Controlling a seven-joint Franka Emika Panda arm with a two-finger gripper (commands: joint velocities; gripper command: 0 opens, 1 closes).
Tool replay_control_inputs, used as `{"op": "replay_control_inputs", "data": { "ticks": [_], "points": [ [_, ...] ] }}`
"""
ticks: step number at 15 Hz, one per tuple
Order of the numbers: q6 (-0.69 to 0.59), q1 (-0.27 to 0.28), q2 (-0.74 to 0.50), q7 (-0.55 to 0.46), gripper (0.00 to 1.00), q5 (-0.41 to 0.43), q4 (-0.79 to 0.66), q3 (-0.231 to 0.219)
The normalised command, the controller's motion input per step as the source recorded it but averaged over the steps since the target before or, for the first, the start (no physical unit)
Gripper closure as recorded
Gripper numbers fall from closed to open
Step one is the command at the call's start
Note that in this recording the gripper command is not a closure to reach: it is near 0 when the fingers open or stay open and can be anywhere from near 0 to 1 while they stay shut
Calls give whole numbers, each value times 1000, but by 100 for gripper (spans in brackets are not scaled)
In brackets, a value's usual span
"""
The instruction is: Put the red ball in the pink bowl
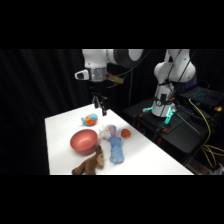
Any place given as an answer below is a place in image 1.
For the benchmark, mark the blue and orange plush toy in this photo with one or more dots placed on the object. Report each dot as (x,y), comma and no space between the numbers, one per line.
(90,119)

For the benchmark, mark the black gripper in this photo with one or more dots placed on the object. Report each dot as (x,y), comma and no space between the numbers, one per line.
(98,88)

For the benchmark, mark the small yellow object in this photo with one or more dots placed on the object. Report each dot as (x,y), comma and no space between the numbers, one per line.
(217,109)

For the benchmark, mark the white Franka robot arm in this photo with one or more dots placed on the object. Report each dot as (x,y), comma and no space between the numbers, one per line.
(173,71)

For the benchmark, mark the black robot stand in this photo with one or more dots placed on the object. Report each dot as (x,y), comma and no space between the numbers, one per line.
(180,133)

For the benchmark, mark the pink bowl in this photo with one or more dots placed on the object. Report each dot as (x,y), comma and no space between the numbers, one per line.
(83,141)

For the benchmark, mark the black curtain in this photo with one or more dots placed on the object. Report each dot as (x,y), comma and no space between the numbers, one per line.
(33,100)

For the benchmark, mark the brown monkey plush toy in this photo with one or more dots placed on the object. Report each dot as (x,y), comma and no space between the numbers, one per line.
(91,163)

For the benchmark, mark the rainbow cloud plush toy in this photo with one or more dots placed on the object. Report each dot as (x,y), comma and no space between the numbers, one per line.
(107,131)

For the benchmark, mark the black laptop with lit keyboard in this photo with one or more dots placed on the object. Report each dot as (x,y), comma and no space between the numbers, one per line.
(201,95)

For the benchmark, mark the tan flat bracket plate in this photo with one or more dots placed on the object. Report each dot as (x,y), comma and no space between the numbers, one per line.
(116,79)

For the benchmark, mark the light blue plush toy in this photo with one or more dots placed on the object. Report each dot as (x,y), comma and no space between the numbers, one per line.
(116,151)

